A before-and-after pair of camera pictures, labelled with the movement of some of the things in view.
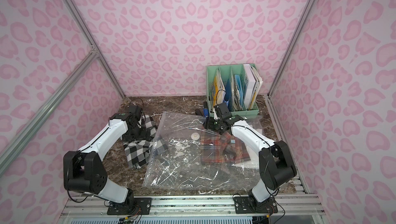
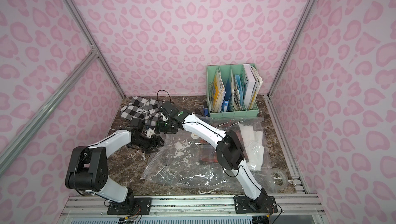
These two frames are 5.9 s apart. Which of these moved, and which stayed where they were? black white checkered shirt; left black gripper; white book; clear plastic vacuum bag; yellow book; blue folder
Moved: black white checkered shirt; left black gripper
Stayed: white book; clear plastic vacuum bag; blue folder; yellow book
